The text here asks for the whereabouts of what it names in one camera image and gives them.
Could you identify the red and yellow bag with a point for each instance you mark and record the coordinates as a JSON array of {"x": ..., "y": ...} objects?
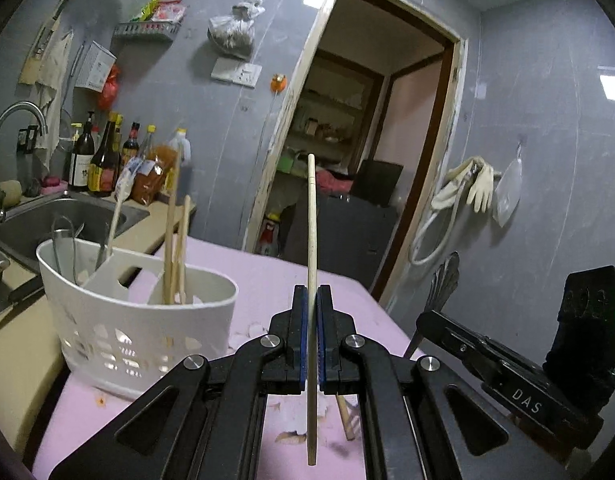
[{"x": 270, "y": 231}]

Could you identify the clear plastic oil jug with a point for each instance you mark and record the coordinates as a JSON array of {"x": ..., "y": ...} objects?
[{"x": 183, "y": 149}]

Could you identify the steel sink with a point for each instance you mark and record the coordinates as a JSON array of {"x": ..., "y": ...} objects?
[{"x": 62, "y": 222}]

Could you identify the white wall holder box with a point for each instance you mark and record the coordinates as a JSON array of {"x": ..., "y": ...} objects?
[{"x": 95, "y": 66}]

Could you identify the grey cabinet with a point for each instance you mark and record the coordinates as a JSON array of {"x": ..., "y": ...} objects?
[{"x": 347, "y": 237}]

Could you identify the steel faucet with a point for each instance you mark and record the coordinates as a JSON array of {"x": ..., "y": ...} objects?
[{"x": 17, "y": 109}]

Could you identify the beige countertop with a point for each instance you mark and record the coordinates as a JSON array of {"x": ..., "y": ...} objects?
[{"x": 17, "y": 360}]

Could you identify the hanging beige towel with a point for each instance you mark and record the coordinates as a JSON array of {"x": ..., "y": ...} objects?
[{"x": 52, "y": 75}]

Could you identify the white and blue bag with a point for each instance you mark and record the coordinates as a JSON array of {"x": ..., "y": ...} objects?
[{"x": 127, "y": 175}]

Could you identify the yellow snack packet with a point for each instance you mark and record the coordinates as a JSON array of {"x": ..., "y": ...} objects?
[{"x": 150, "y": 10}]

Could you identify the orange wall hook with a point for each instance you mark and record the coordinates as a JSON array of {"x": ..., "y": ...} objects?
[{"x": 278, "y": 83}]

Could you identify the red plastic bag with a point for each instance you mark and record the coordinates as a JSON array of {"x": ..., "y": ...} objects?
[{"x": 110, "y": 87}]

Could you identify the white rubber glove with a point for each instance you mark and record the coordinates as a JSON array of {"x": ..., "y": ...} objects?
[
  {"x": 450, "y": 186},
  {"x": 481, "y": 184}
]

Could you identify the wooden cutting board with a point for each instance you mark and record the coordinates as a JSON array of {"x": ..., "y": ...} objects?
[{"x": 37, "y": 52}]

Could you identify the metal utensil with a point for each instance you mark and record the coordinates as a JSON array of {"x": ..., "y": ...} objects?
[{"x": 62, "y": 240}]

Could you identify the grey wall shelf rack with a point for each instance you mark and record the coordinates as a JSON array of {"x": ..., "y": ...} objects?
[{"x": 147, "y": 31}]

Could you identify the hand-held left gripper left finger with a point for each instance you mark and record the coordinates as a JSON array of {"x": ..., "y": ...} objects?
[{"x": 300, "y": 340}]

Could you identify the wooden door frame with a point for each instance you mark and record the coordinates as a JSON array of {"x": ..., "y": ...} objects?
[{"x": 282, "y": 125}]

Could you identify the red snack packet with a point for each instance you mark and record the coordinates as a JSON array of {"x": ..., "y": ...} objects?
[{"x": 168, "y": 11}]

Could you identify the dark wine bottle white label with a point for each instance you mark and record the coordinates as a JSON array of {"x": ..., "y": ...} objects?
[{"x": 81, "y": 160}]

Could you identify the translucent bag on hook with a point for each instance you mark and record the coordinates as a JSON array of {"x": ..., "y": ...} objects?
[{"x": 507, "y": 195}]

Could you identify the dark sauce bottle red label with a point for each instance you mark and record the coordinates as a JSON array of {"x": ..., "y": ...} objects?
[{"x": 131, "y": 144}]

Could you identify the dark bottle yellow label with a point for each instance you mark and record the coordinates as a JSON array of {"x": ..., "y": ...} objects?
[{"x": 103, "y": 160}]

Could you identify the back room shelf unit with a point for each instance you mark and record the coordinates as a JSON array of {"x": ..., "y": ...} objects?
[{"x": 332, "y": 120}]

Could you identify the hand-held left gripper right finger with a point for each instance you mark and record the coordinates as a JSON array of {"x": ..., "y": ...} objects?
[{"x": 325, "y": 340}]

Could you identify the green plastic basket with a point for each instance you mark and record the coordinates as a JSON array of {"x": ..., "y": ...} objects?
[{"x": 286, "y": 163}]

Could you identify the orange snack packet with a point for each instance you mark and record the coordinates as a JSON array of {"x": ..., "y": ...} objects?
[{"x": 150, "y": 176}]

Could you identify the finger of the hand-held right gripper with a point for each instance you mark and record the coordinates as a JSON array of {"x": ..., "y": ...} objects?
[{"x": 447, "y": 335}]

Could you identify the white utensil basket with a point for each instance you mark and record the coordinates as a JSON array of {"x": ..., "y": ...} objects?
[{"x": 137, "y": 342}]

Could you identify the metal fork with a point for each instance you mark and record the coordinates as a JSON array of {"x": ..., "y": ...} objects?
[{"x": 443, "y": 280}]

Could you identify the black box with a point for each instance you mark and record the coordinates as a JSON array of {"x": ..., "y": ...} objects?
[{"x": 377, "y": 181}]

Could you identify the slim yellow capped bottle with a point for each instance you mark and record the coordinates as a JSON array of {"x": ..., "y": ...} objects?
[{"x": 148, "y": 144}]

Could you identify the wooden chopstick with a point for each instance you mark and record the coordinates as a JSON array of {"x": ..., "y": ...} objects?
[
  {"x": 172, "y": 230},
  {"x": 312, "y": 220},
  {"x": 343, "y": 414},
  {"x": 185, "y": 247}
]

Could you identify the yellow capped sauce bottle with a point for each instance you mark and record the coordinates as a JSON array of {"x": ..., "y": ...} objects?
[{"x": 119, "y": 130}]

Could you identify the pink table cloth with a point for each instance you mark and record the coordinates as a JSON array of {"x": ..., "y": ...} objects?
[{"x": 267, "y": 270}]

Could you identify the beige sponge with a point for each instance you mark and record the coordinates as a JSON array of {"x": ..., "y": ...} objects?
[{"x": 10, "y": 191}]

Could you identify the white wall socket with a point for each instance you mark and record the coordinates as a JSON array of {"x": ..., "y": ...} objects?
[{"x": 236, "y": 72}]

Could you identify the hanging clear plastic bag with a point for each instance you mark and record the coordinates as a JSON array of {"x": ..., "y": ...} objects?
[{"x": 235, "y": 30}]

